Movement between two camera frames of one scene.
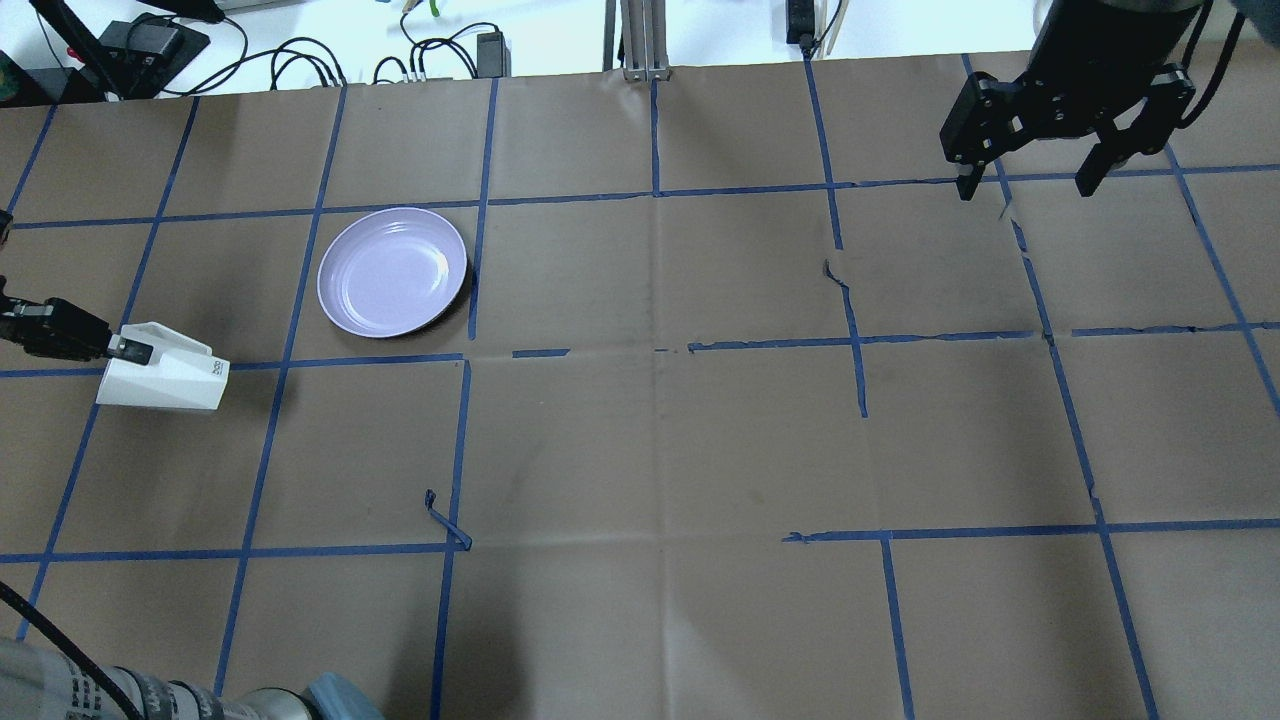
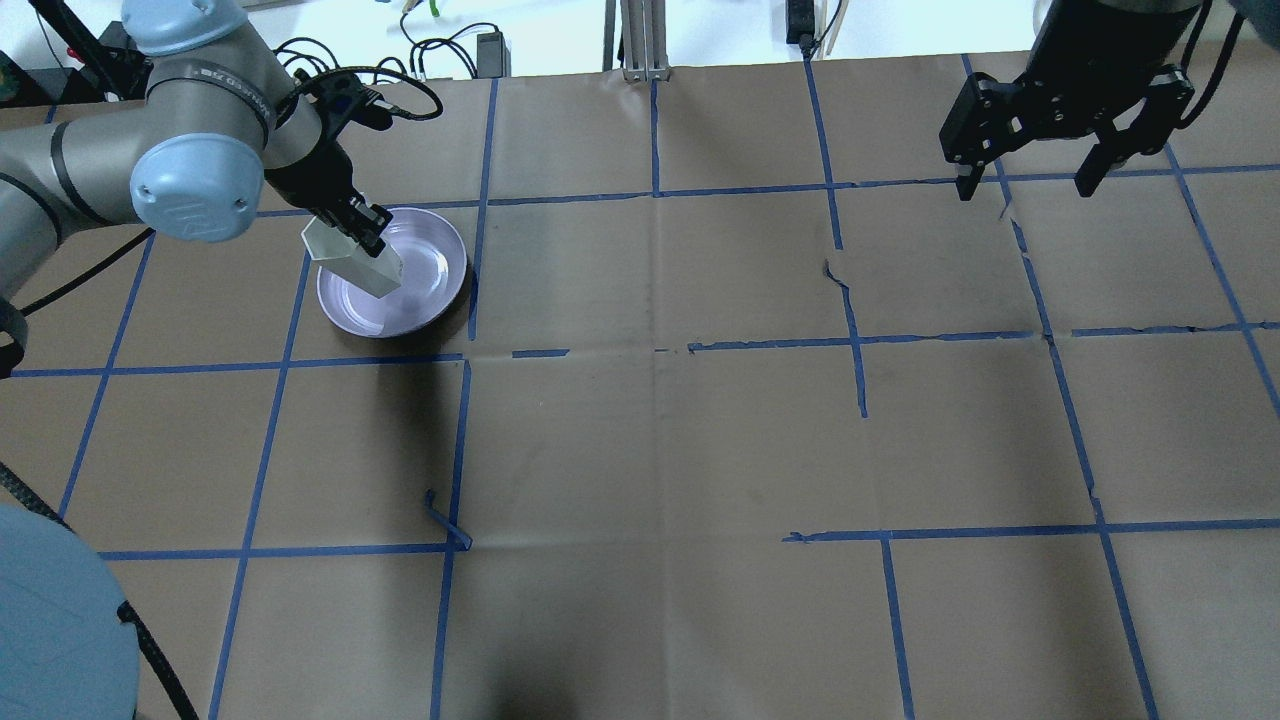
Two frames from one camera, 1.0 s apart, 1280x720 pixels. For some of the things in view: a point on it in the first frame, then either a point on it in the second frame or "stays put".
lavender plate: [389, 271] stays put
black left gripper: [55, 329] to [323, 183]
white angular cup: [152, 365] to [342, 257]
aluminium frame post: [644, 33] stays put
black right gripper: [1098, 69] stays put
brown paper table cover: [746, 412] stays put
